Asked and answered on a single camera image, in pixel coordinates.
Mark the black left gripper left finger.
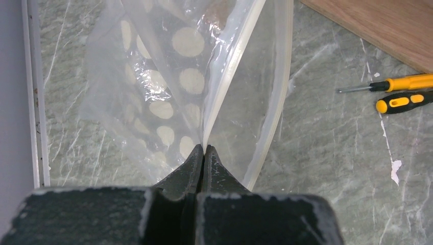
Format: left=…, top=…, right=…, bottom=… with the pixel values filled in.
left=1, top=145, right=204, bottom=244

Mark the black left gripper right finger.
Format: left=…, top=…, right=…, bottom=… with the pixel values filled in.
left=196, top=146, right=344, bottom=244

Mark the clear dotted zip bag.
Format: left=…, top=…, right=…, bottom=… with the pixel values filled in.
left=80, top=1, right=294, bottom=190

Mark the black yellow screwdriver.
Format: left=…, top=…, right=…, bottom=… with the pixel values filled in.
left=375, top=90, right=432, bottom=114

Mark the wooden board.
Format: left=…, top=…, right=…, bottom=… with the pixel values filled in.
left=303, top=1, right=432, bottom=73

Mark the yellow handled screwdriver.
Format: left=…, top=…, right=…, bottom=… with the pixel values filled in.
left=336, top=73, right=432, bottom=93

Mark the aluminium side rail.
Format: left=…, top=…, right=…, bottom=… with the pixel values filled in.
left=21, top=1, right=51, bottom=188

